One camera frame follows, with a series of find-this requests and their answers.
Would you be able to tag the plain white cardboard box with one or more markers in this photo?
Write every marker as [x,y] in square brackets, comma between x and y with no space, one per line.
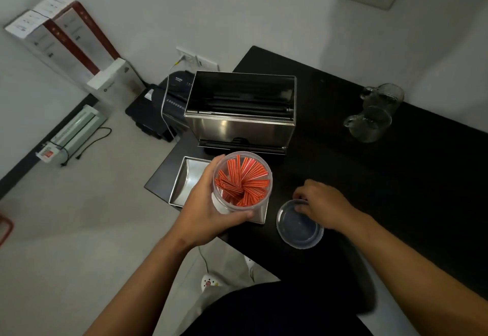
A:
[114,82]

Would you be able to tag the white power strip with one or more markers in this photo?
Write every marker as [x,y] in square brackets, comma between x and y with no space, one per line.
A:
[210,282]

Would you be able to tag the black printer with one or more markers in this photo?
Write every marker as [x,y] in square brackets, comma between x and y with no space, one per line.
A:
[152,114]

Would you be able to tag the person's left forearm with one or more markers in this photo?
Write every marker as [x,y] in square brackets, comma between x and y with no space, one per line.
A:
[145,286]

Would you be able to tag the stainless steel tray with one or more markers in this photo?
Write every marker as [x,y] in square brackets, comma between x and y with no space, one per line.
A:
[186,180]

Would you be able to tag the clear glass pitcher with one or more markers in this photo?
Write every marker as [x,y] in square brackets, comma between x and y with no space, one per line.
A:
[385,97]
[368,126]

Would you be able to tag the bunch of red sachets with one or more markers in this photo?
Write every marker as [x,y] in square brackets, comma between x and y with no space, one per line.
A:
[244,180]

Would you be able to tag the person's left thumb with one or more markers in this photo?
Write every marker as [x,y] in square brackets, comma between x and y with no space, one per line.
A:
[212,173]

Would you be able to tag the stainless steel machine box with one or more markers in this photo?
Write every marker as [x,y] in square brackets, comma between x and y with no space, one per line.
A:
[240,129]

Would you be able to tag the clear plastic jar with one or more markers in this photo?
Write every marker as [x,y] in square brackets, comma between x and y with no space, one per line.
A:
[223,204]

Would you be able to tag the person's dark clothing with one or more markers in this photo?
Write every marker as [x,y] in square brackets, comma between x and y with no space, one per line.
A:
[278,311]

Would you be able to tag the white box with red stripe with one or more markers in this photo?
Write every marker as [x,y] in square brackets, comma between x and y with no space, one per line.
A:
[45,44]
[82,28]

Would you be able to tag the clear plastic lid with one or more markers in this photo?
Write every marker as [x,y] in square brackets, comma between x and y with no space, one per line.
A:
[297,229]

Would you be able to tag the person's right forearm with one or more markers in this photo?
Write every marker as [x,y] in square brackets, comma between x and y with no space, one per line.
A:
[411,274]

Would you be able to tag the white laminator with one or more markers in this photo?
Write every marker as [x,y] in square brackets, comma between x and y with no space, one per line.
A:
[74,131]

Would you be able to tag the person's right thumb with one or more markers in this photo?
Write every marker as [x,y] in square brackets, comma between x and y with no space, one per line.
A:
[309,209]

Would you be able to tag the person's left hand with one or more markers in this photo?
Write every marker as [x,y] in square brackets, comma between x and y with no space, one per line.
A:
[198,213]

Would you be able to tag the red frame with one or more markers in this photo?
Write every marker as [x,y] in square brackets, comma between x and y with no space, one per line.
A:
[7,229]

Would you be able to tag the person's right hand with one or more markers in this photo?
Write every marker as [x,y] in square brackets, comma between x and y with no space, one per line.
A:
[328,206]

